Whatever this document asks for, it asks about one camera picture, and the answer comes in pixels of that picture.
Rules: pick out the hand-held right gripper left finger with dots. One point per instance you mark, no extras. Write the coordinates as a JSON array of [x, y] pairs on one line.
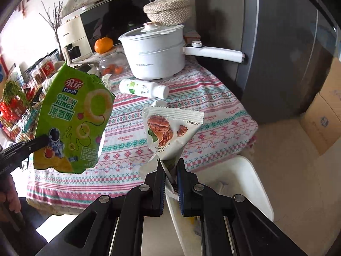
[[161, 192]]

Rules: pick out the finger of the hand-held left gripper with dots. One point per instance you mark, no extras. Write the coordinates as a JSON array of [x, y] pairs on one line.
[[29, 145]]

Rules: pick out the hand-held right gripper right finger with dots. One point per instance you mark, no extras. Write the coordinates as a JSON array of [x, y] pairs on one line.
[[179, 189]]

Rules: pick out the green snack bag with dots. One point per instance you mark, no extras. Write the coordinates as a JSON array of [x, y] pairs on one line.
[[66, 117]]

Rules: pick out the white nut packet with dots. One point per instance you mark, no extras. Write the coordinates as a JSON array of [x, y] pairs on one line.
[[165, 130]]

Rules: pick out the white plastic bin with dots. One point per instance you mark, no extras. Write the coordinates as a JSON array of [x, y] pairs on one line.
[[239, 181]]

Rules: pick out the person's left hand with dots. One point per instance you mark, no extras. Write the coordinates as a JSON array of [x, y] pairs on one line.
[[12, 200]]

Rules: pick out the patterned tablecloth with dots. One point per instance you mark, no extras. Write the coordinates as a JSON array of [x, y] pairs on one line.
[[128, 144]]

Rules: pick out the dark clothing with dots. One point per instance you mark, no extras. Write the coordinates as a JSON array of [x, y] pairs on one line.
[[26, 226]]

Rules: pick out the red label jar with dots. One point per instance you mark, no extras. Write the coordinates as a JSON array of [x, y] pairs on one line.
[[48, 68], [37, 74]]

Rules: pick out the dark green squash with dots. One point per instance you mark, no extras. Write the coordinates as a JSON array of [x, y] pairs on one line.
[[85, 67]]

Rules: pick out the white plastic bottle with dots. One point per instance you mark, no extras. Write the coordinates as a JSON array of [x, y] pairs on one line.
[[141, 88]]

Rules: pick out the glass jar of tangerines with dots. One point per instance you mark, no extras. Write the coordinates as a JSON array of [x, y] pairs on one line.
[[112, 68]]

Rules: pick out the bare decorative branches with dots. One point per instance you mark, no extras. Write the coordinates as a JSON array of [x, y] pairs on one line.
[[54, 26]]

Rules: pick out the orange fruit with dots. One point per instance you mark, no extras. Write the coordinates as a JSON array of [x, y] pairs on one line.
[[103, 45]]

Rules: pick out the white electric pot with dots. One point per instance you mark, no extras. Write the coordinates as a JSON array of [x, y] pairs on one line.
[[154, 56]]

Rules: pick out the white microwave oven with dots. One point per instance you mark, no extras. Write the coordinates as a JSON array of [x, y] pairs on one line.
[[112, 18]]

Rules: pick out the grey refrigerator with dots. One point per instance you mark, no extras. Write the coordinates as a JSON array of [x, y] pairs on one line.
[[279, 58]]

